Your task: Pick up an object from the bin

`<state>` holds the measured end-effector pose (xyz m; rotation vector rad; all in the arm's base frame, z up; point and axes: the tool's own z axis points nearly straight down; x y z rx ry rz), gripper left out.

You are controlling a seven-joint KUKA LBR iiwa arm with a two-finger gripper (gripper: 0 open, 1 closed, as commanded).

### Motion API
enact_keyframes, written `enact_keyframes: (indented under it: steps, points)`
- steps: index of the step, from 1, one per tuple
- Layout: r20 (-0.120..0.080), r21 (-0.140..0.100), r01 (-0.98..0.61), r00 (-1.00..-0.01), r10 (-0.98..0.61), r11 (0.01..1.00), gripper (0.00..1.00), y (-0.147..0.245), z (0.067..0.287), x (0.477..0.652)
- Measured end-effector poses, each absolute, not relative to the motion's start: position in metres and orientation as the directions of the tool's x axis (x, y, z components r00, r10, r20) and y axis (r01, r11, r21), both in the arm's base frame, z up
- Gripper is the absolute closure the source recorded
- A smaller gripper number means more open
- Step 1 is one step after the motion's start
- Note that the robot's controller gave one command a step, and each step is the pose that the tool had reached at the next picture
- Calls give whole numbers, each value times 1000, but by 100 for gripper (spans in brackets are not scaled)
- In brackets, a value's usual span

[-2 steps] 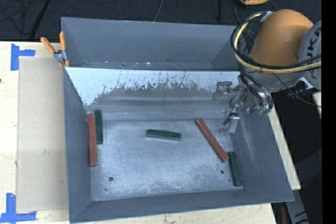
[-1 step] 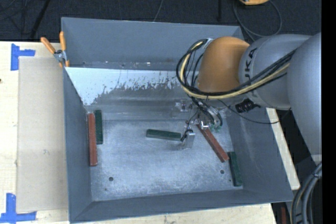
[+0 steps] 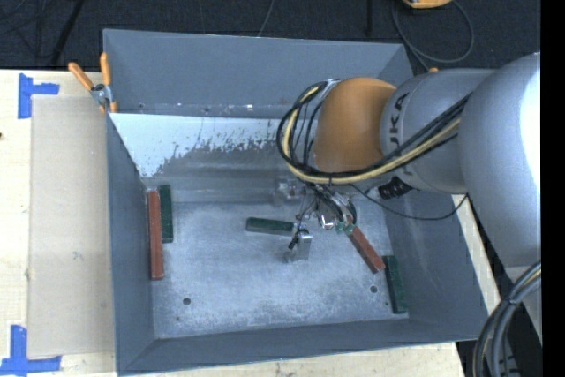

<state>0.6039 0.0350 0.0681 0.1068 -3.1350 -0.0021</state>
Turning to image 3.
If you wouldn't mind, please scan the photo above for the red-brown flat block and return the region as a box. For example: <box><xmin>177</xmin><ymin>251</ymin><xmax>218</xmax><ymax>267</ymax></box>
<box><xmin>345</xmin><ymin>223</ymin><xmax>387</xmax><ymax>275</ymax></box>
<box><xmin>146</xmin><ymin>188</ymin><xmax>166</xmax><ymax>282</ymax></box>

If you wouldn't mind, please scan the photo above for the grey metal bin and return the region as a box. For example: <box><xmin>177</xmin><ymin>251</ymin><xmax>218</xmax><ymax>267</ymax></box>
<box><xmin>102</xmin><ymin>28</ymin><xmax>492</xmax><ymax>374</ymax></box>

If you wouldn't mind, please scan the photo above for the dark green flat block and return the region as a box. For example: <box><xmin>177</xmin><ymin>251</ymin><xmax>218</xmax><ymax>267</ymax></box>
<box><xmin>381</xmin><ymin>254</ymin><xmax>409</xmax><ymax>315</ymax></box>
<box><xmin>158</xmin><ymin>184</ymin><xmax>175</xmax><ymax>245</ymax></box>
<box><xmin>245</xmin><ymin>216</ymin><xmax>296</xmax><ymax>237</ymax></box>

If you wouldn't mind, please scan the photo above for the pale wood flat board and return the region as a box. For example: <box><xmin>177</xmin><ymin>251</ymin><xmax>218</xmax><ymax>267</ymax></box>
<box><xmin>26</xmin><ymin>94</ymin><xmax>117</xmax><ymax>359</ymax></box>

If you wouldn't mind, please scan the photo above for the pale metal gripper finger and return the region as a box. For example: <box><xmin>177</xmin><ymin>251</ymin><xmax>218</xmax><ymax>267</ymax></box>
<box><xmin>287</xmin><ymin>224</ymin><xmax>307</xmax><ymax>252</ymax></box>
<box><xmin>284</xmin><ymin>231</ymin><xmax>314</xmax><ymax>264</ymax></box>

